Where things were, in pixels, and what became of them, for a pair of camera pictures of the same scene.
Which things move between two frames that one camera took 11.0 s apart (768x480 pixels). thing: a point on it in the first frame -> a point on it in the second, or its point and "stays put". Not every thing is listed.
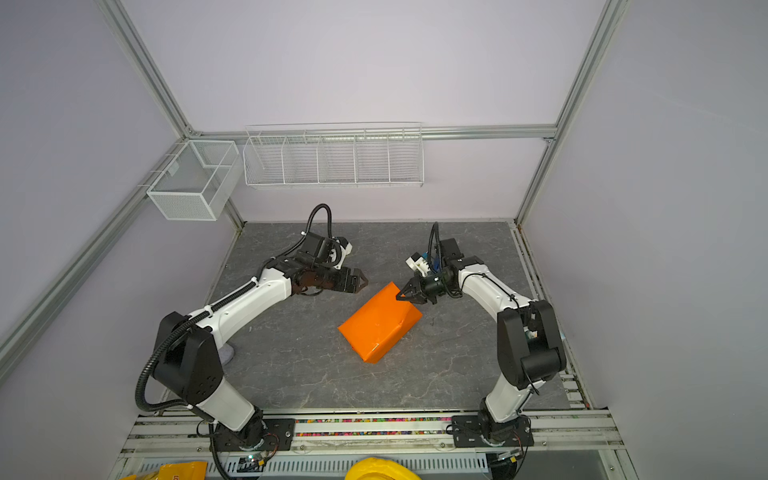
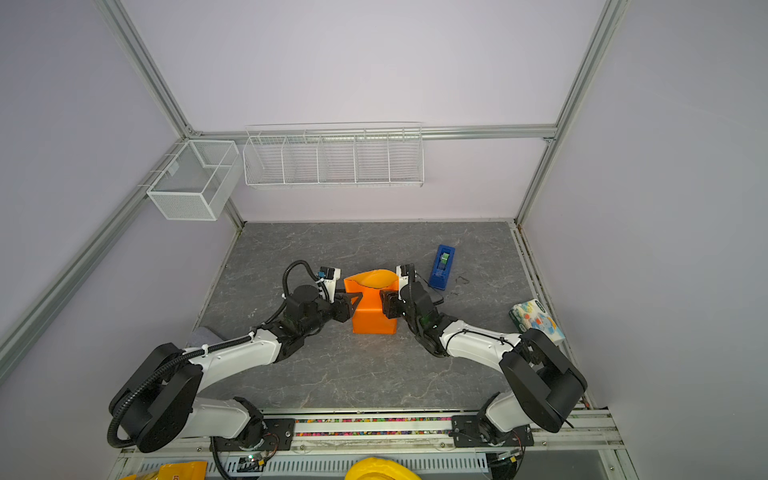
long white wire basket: [335, 155] stays put
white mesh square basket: [192, 187] stays put
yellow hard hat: [379, 468] stays put
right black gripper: [419, 296] -> [392, 302]
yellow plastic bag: [175, 471] stays put
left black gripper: [353, 287] -> [350, 296]
